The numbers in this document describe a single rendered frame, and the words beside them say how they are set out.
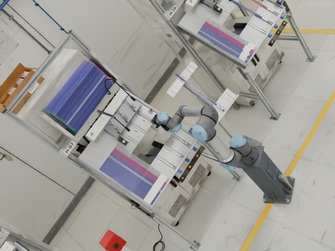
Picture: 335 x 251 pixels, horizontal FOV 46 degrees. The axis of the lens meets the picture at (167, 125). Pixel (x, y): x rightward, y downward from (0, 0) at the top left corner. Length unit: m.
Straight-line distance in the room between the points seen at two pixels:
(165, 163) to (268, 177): 0.81
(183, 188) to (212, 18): 1.58
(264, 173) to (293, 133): 0.78
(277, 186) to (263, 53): 1.47
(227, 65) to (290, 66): 0.82
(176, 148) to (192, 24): 1.13
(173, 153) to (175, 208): 0.72
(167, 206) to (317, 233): 1.29
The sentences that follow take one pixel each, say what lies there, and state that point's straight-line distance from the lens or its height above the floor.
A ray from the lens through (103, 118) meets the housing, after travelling 3.18.
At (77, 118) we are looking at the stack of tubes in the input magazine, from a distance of 3.08.
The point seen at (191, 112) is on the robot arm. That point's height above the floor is 1.12.
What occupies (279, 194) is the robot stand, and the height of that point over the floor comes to 0.08.
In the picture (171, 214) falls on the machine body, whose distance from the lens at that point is 3.72.
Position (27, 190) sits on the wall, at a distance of 4.79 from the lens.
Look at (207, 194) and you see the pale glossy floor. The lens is 3.82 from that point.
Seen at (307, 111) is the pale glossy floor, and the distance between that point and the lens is 3.85.
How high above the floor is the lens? 2.82
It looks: 37 degrees down
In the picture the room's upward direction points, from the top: 45 degrees counter-clockwise
